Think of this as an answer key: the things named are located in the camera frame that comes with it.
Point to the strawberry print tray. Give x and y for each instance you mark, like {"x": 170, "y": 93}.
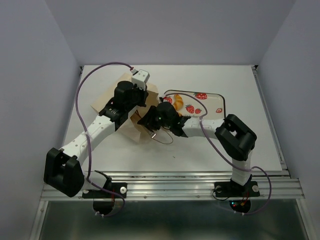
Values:
{"x": 197, "y": 104}

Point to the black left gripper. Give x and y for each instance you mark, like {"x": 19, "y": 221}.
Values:
{"x": 144, "y": 93}

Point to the metal tongs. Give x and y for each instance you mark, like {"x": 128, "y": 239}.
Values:
{"x": 151, "y": 133}

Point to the beige paper bag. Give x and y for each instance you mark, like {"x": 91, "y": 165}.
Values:
{"x": 130, "y": 128}

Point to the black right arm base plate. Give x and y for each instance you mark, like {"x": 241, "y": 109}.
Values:
{"x": 230, "y": 189}

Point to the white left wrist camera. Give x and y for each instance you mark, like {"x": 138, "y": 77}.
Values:
{"x": 140, "y": 78}

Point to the aluminium front frame rails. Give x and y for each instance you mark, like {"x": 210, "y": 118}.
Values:
{"x": 198, "y": 186}

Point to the aluminium table edge rail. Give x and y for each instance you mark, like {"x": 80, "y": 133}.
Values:
{"x": 283, "y": 163}

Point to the fake croissant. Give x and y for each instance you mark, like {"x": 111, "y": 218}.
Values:
{"x": 178, "y": 102}

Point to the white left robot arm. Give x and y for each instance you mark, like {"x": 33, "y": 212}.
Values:
{"x": 63, "y": 167}

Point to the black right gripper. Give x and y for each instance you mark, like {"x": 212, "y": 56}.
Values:
{"x": 148, "y": 119}

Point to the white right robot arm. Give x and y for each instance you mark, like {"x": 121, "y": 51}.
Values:
{"x": 236, "y": 138}

